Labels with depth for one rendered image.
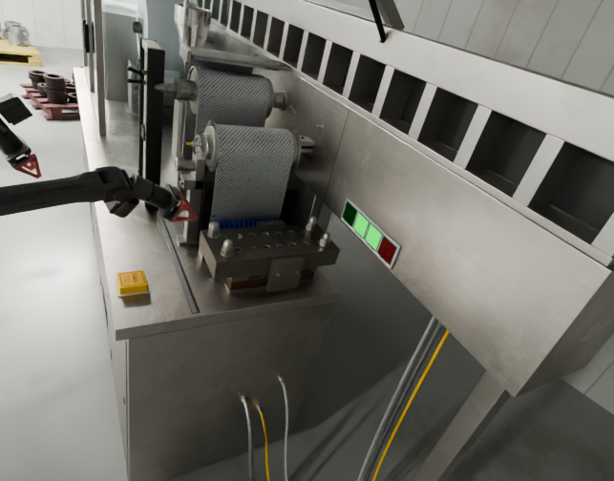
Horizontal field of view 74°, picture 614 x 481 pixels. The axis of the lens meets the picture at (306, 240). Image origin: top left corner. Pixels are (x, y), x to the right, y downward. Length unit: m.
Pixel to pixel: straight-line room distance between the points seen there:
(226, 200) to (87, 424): 1.19
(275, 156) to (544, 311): 0.81
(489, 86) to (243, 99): 0.80
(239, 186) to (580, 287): 0.89
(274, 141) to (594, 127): 0.80
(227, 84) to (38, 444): 1.53
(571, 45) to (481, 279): 2.04
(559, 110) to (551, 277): 0.27
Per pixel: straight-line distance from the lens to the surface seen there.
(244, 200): 1.27
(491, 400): 1.15
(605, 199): 0.83
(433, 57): 0.98
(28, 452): 2.02
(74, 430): 2.04
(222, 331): 1.21
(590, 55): 2.73
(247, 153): 1.20
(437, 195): 0.92
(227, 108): 1.40
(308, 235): 1.31
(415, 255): 0.98
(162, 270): 1.28
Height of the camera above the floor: 1.69
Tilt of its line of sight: 31 degrees down
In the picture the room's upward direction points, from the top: 15 degrees clockwise
